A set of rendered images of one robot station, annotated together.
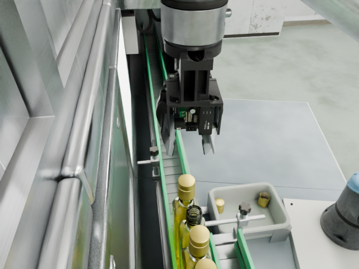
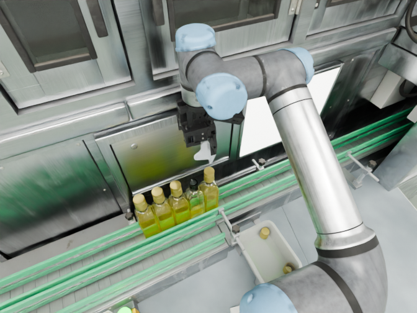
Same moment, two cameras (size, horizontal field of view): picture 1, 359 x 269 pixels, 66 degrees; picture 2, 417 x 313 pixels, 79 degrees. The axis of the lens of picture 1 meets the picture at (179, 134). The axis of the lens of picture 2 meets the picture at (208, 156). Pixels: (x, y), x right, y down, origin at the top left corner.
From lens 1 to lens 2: 57 cm
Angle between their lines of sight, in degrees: 50
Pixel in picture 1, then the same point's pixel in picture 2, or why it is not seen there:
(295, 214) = not seen: hidden behind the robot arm
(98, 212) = (136, 125)
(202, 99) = (187, 126)
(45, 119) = (133, 84)
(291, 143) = (396, 300)
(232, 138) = not seen: hidden behind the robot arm
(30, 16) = (136, 53)
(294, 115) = not seen: outside the picture
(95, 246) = (122, 129)
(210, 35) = (185, 99)
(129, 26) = (390, 82)
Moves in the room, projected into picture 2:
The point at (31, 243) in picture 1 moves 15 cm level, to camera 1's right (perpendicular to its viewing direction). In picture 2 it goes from (94, 104) to (96, 146)
